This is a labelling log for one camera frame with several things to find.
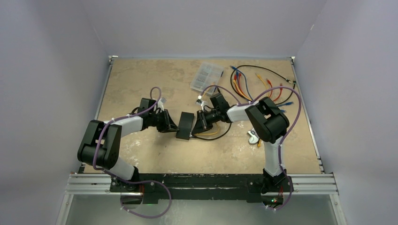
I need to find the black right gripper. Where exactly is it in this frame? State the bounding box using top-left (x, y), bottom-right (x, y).
top-left (193, 109), bottom-right (221, 135)

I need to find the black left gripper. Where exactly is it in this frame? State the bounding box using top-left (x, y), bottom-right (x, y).
top-left (148, 109), bottom-right (178, 133)

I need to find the black network switch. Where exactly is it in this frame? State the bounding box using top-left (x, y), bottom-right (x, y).
top-left (176, 112), bottom-right (194, 140)

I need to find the yellow ethernet cable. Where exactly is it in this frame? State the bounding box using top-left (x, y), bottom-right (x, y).
top-left (233, 73), bottom-right (269, 102)
top-left (194, 122), bottom-right (221, 136)

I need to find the clear plastic parts box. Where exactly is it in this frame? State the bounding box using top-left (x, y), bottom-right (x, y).
top-left (190, 62), bottom-right (224, 92)

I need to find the red ethernet cable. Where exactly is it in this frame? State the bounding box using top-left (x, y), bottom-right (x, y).
top-left (272, 83), bottom-right (284, 103)
top-left (236, 73), bottom-right (274, 100)

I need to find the black ethernet cable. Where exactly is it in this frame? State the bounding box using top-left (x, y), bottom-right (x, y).
top-left (230, 65), bottom-right (298, 106)

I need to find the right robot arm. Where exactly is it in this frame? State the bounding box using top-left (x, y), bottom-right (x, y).
top-left (191, 93), bottom-right (290, 191)

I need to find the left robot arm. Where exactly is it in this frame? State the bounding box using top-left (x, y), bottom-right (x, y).
top-left (77, 98), bottom-right (179, 192)

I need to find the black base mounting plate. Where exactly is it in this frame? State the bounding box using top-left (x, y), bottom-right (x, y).
top-left (110, 173), bottom-right (294, 205)

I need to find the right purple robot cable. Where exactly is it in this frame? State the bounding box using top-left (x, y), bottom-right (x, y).
top-left (197, 85), bottom-right (302, 211)

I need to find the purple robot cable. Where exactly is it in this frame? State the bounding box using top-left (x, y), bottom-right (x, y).
top-left (197, 85), bottom-right (302, 211)
top-left (92, 87), bottom-right (172, 219)

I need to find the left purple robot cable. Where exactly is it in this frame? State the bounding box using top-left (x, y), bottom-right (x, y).
top-left (92, 87), bottom-right (172, 219)

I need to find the aluminium frame rail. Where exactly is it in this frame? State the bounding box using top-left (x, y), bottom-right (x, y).
top-left (65, 173), bottom-right (338, 195)

